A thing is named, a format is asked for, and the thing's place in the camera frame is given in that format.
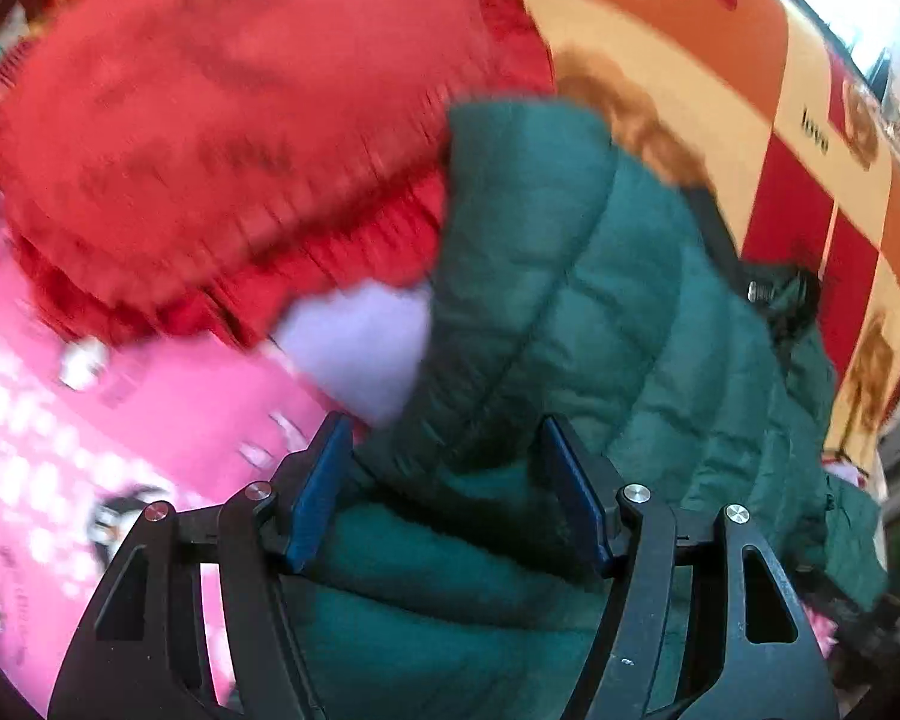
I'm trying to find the checkered red orange blanket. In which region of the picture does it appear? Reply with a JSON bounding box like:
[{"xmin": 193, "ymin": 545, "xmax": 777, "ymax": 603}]
[{"xmin": 465, "ymin": 0, "xmax": 900, "ymax": 470}]

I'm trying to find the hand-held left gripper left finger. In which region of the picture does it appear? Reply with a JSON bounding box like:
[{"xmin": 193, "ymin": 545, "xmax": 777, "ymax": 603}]
[{"xmin": 47, "ymin": 411, "xmax": 357, "ymax": 720}]

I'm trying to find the lavender fleece garment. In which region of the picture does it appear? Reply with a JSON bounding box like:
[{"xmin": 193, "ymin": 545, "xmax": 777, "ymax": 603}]
[{"xmin": 273, "ymin": 281, "xmax": 437, "ymax": 428}]

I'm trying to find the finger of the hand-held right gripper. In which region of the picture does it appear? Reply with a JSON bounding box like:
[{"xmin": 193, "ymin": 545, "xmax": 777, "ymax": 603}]
[{"xmin": 682, "ymin": 184, "xmax": 824, "ymax": 347}]

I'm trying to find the pink penguin print blanket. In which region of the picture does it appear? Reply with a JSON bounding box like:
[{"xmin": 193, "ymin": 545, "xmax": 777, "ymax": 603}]
[{"xmin": 0, "ymin": 187, "xmax": 370, "ymax": 715}]

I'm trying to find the red knitted sweater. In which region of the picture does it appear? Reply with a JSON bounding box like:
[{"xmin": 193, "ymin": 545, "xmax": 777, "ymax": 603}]
[{"xmin": 0, "ymin": 0, "xmax": 565, "ymax": 355}]

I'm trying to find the green puffer jacket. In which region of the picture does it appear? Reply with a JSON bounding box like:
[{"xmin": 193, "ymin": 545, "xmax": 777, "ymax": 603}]
[{"xmin": 281, "ymin": 97, "xmax": 892, "ymax": 720}]

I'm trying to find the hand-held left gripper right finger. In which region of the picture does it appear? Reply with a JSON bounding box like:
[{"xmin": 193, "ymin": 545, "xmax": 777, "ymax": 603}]
[{"xmin": 538, "ymin": 412, "xmax": 842, "ymax": 720}]

